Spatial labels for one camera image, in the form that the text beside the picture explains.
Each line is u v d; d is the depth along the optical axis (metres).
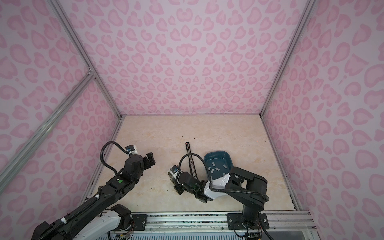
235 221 0.73
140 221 0.73
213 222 0.75
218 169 0.91
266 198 0.43
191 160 0.93
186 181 0.64
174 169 0.73
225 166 0.93
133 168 0.62
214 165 0.91
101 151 0.56
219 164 0.93
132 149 0.71
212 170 0.90
